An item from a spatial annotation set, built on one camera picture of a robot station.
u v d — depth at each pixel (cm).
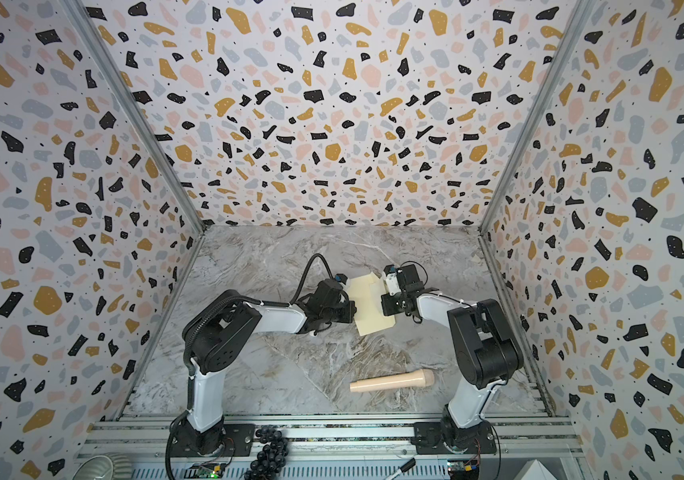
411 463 71
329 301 80
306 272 76
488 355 48
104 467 69
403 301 73
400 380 83
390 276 90
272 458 68
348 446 73
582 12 71
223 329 54
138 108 87
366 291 102
